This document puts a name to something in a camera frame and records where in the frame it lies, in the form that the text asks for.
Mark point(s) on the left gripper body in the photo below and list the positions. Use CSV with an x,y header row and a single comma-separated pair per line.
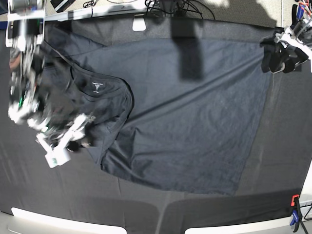
x,y
287,37

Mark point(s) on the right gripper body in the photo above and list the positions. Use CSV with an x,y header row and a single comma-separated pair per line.
x,y
55,130

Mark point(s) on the dark navy t-shirt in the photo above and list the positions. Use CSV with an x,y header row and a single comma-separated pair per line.
x,y
172,114

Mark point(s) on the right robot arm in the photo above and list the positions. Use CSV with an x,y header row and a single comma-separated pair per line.
x,y
24,35

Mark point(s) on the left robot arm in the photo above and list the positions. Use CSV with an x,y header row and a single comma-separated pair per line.
x,y
301,24

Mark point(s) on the black table cloth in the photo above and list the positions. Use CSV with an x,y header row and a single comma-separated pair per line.
x,y
80,190

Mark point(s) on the black power adapter box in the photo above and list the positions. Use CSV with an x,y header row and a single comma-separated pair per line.
x,y
61,5

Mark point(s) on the red black clamp near-right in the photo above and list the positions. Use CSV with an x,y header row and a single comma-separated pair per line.
x,y
295,200

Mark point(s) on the blue bar clamp near-right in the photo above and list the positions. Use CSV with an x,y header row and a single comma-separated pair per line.
x,y
296,218

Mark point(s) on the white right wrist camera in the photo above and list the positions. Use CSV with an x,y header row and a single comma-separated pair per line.
x,y
57,157

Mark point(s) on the aluminium frame rail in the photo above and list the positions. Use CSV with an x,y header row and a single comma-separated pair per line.
x,y
94,12

